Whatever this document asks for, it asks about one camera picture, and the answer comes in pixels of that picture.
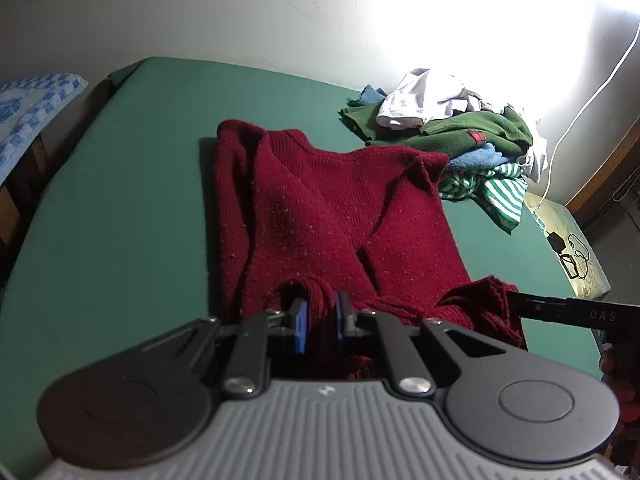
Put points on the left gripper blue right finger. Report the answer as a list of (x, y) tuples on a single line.
[(388, 343)]

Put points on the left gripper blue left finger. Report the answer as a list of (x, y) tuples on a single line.
[(264, 338)]

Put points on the dark red knit sweater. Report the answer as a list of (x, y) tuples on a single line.
[(298, 222)]

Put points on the person's right hand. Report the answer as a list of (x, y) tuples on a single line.
[(620, 367)]

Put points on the pale patterned bed sheet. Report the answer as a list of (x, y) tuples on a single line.
[(554, 217)]

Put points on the green white striped garment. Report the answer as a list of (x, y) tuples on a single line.
[(499, 191)]

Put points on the light blue garment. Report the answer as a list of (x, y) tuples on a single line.
[(485, 157)]

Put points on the blue white checkered towel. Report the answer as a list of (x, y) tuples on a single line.
[(27, 106)]

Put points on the black charger with cable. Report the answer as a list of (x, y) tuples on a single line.
[(573, 254)]

